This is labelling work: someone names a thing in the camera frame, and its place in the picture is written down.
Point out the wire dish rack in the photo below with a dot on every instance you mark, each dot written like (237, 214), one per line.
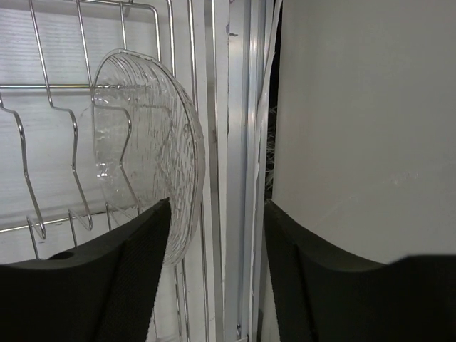
(105, 216)

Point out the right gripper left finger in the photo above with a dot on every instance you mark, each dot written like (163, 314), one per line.
(103, 290)

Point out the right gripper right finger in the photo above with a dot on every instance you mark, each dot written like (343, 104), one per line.
(324, 293)

